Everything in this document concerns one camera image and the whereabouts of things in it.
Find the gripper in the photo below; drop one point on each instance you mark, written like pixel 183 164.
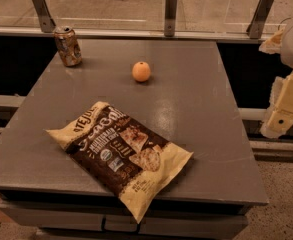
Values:
pixel 279 119

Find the dented orange soda can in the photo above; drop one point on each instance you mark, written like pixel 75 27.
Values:
pixel 67 46

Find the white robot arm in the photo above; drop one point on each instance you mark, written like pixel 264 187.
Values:
pixel 282 43

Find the orange fruit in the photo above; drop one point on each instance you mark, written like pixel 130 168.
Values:
pixel 141 71

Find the tortilla chips bag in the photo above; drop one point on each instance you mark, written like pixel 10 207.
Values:
pixel 131 160

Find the grey table drawer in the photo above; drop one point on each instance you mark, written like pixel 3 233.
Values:
pixel 75 222

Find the right metal bracket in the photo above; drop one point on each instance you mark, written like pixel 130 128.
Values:
pixel 256 26

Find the metal bracket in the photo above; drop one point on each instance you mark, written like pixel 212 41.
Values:
pixel 256 26
pixel 170 17
pixel 46 21

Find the middle metal bracket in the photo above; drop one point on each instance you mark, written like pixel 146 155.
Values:
pixel 170 17

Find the black drawer handle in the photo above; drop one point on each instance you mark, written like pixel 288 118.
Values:
pixel 119 224

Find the left metal bracket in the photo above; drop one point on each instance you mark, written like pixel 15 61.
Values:
pixel 46 21

